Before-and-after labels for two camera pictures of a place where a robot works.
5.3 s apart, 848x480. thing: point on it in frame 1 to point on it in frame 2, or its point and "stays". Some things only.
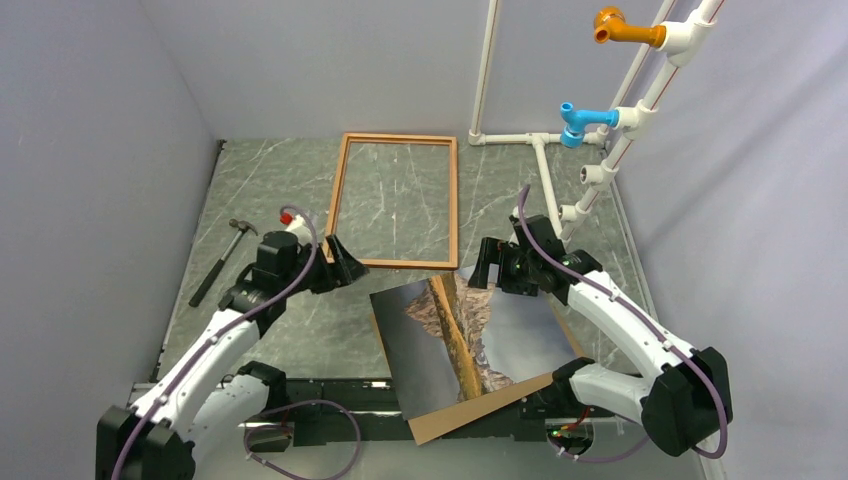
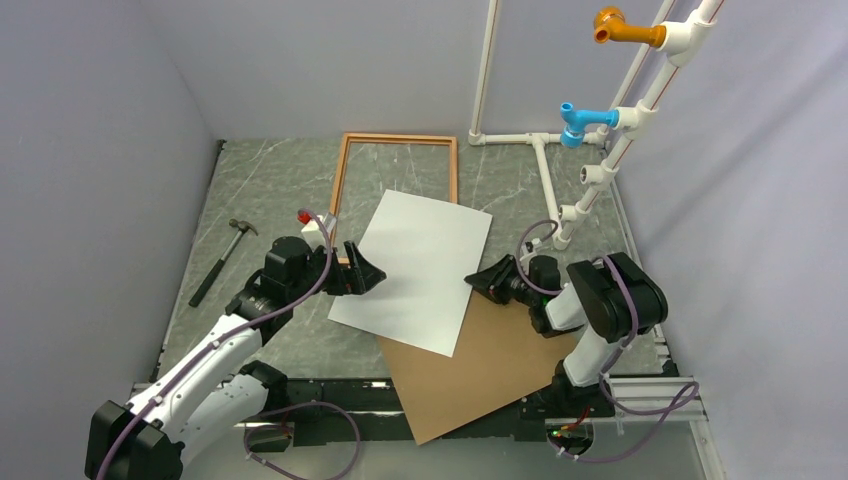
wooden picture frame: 453,263 stays
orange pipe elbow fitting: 610,24 stays
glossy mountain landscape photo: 444,342 to 425,249
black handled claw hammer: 213,271 stays
